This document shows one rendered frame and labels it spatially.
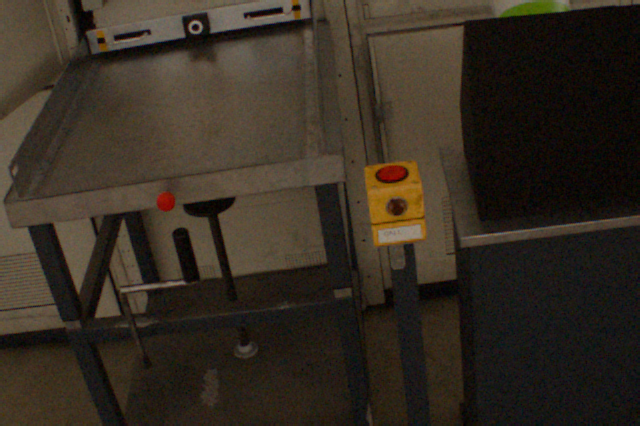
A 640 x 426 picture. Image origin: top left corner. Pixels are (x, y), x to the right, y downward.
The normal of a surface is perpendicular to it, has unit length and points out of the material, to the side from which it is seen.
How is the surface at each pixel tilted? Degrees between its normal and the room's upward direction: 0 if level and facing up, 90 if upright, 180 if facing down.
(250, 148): 0
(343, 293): 90
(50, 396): 0
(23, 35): 90
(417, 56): 90
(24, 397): 0
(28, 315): 90
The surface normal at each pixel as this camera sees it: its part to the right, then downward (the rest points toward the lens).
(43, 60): 0.93, 0.07
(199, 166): -0.15, -0.84
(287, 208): 0.03, 0.52
